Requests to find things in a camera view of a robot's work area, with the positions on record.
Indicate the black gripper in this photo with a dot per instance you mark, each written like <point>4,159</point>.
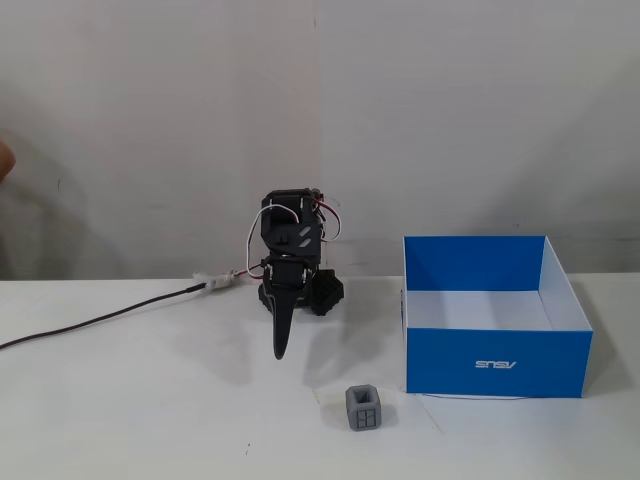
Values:
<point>286,278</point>

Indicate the gray hollow cube block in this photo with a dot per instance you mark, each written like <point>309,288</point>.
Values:
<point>367,410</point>

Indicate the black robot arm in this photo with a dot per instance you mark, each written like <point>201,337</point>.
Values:
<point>287,235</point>

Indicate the blue cardboard box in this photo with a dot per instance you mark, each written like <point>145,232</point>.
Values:
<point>495,357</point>

